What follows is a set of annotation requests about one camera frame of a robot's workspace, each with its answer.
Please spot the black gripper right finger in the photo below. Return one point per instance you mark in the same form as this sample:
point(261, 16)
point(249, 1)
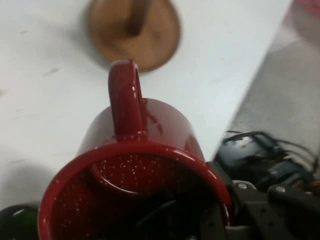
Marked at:
point(262, 215)

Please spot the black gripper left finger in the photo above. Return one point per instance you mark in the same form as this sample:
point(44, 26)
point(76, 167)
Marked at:
point(172, 222)

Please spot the red speckled enamel mug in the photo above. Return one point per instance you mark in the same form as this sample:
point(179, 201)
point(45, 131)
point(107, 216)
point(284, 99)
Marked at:
point(112, 150)

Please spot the dark green enamel mug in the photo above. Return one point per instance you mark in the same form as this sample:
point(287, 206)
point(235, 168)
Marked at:
point(17, 222)

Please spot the brown wooden mug tree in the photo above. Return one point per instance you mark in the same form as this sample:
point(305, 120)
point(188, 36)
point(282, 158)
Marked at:
point(140, 37)

